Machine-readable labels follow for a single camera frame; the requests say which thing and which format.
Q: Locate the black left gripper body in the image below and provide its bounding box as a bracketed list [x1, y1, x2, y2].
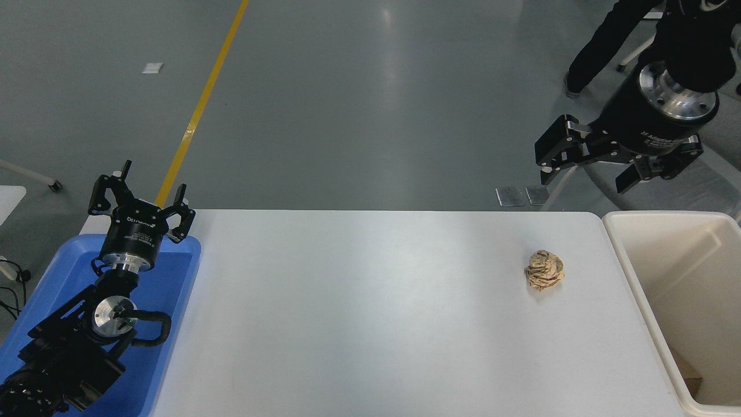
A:
[100, 201, 170, 263]

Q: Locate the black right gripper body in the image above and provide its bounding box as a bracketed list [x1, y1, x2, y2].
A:
[592, 72, 716, 156]

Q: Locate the tan paper ball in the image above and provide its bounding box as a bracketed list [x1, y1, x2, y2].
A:
[524, 250, 565, 292]

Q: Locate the blue plastic tray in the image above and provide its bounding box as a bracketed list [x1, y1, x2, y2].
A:
[0, 233, 202, 417]

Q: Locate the grey padded office chair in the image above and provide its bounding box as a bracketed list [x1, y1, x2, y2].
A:
[541, 29, 741, 224]

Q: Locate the white caster leg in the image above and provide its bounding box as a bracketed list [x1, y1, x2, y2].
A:
[0, 160, 63, 193]

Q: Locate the person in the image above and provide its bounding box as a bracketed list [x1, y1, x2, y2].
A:
[563, 0, 667, 99]

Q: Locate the large pale plastic bin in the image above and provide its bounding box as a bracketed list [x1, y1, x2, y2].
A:
[602, 210, 741, 417]

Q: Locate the small white side table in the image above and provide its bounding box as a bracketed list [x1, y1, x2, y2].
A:
[0, 185, 27, 228]

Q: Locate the white frame swivel chair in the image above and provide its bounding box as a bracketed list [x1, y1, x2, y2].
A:
[616, 9, 666, 73]

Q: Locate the black cable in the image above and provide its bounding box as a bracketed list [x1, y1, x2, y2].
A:
[0, 264, 32, 320]

